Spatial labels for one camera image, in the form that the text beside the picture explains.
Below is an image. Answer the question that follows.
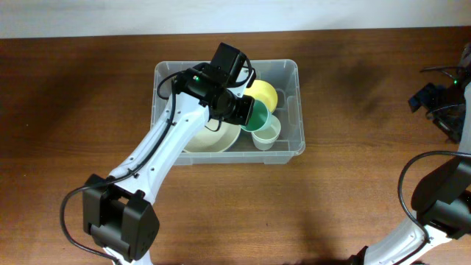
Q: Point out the yellow bowl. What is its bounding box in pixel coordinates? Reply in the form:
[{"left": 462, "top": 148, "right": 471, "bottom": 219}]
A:
[{"left": 244, "top": 80, "right": 278, "bottom": 113}]

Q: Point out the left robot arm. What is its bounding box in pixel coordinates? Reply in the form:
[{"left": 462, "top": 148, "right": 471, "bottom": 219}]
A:
[{"left": 81, "top": 43, "right": 255, "bottom": 264}]

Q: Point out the clear plastic storage container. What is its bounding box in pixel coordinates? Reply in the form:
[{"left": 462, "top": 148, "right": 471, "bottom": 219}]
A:
[{"left": 174, "top": 59, "right": 305, "bottom": 166}]

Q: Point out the grey cup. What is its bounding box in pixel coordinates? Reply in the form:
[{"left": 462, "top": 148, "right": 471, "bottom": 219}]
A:
[{"left": 253, "top": 139, "right": 275, "bottom": 151}]

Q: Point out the cream cup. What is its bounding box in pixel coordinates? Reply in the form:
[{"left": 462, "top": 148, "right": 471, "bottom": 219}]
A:
[{"left": 252, "top": 116, "right": 281, "bottom": 144}]

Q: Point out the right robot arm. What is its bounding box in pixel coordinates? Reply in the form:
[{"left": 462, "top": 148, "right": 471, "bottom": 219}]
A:
[{"left": 347, "top": 44, "right": 470, "bottom": 265}]

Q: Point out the beige plate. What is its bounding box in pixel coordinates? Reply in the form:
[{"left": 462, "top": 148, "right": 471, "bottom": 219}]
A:
[{"left": 183, "top": 119, "right": 241, "bottom": 153}]

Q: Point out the green cup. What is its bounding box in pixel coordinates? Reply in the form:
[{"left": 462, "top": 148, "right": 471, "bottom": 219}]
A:
[{"left": 241, "top": 100, "right": 272, "bottom": 132}]

